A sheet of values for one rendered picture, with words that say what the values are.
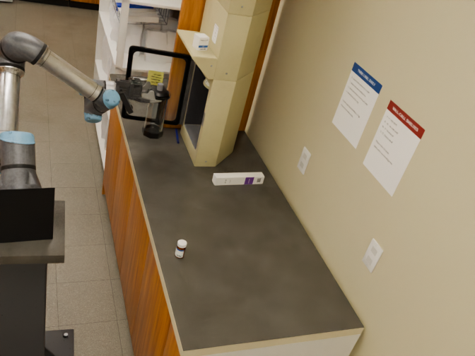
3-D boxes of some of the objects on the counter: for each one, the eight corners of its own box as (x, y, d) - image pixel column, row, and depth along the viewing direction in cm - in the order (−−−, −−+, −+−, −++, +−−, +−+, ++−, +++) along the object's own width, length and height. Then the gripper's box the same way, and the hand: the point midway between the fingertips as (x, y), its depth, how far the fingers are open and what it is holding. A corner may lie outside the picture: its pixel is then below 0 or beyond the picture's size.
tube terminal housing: (223, 134, 284) (256, -3, 242) (240, 167, 260) (281, 20, 218) (179, 132, 274) (207, -11, 233) (194, 166, 250) (227, 13, 208)
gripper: (118, 87, 219) (165, 91, 228) (114, 71, 231) (158, 75, 239) (116, 104, 224) (162, 107, 232) (112, 88, 236) (155, 92, 244)
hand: (157, 97), depth 237 cm, fingers closed on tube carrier, 9 cm apart
